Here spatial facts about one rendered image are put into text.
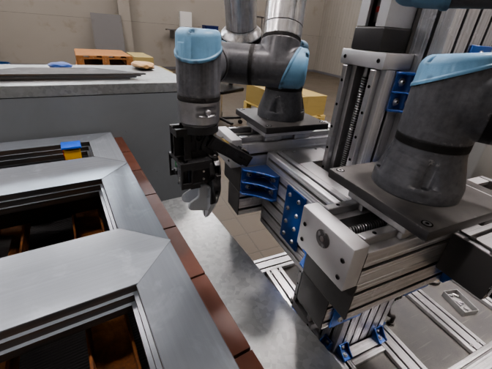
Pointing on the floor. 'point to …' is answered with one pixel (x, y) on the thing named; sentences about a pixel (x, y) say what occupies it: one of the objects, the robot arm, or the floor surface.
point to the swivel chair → (222, 98)
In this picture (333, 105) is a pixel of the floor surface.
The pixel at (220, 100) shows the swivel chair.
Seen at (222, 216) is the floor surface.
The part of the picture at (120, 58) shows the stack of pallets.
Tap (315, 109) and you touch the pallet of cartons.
